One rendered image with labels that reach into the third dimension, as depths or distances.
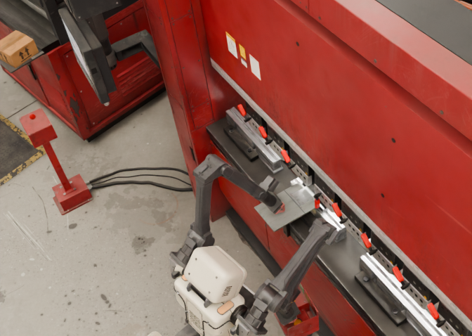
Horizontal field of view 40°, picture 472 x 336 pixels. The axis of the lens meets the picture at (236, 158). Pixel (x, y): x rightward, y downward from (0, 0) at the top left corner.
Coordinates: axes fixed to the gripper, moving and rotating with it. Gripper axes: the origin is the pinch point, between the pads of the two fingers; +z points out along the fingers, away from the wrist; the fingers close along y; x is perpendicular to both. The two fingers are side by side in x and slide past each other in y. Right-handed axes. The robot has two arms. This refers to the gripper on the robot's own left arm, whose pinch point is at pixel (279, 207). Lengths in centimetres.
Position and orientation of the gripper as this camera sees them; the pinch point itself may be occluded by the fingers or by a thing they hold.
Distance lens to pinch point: 314.2
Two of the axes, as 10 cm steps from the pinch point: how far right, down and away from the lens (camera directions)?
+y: -5.2, -5.8, 6.3
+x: -6.8, 7.3, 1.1
